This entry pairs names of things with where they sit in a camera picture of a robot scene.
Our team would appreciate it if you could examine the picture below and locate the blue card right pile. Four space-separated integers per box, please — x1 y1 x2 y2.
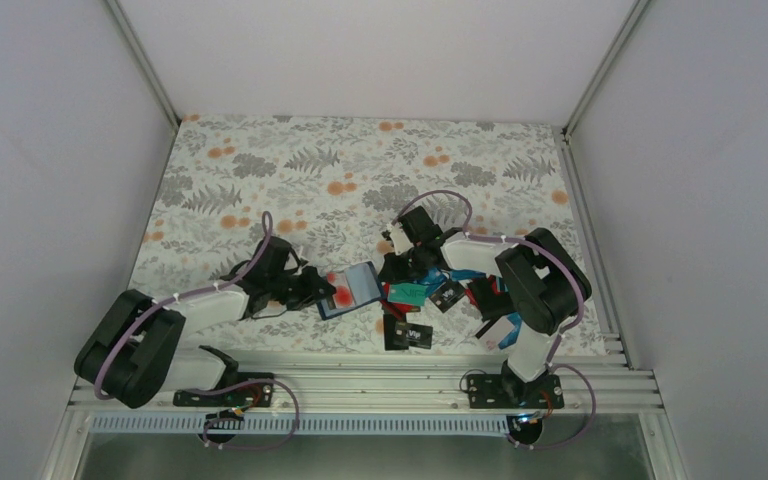
498 315 522 350

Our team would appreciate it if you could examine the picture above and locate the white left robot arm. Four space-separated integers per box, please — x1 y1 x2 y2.
73 237 337 409

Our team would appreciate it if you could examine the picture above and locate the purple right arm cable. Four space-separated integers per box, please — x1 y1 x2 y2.
390 190 587 366

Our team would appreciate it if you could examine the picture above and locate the grey slotted cable duct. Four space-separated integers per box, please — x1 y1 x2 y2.
88 412 508 437

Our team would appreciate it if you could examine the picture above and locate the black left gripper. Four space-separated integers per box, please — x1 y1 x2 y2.
267 265 334 310

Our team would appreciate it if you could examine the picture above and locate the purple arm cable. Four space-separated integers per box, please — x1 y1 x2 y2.
94 211 274 401
390 190 587 366

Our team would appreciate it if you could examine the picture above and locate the dark blue card holder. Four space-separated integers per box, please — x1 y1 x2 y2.
317 262 385 320

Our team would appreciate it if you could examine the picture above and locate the teal card in pile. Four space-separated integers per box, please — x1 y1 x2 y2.
387 283 427 307

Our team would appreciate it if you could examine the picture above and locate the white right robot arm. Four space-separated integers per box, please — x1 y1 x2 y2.
379 225 593 407

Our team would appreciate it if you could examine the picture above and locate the white card right pile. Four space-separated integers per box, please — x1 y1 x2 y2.
477 317 515 351

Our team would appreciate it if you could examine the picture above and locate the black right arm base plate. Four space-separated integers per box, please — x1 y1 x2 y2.
465 373 565 410

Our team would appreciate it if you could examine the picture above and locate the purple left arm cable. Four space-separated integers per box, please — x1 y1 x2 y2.
94 211 274 401

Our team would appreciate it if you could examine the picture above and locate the white floral VIP card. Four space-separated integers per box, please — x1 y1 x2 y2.
326 271 356 310

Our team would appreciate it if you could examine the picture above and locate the aluminium rail frame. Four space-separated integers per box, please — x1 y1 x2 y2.
69 349 665 415

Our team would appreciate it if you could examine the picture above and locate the floral patterned table mat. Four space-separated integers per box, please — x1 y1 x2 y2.
130 114 583 298

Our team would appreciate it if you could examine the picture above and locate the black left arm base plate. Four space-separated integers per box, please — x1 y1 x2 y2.
173 372 275 408

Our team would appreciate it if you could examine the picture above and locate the black card lower pile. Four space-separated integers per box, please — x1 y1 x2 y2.
383 314 433 351

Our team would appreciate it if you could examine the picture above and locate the black patterned card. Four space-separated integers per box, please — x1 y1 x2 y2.
429 280 465 313

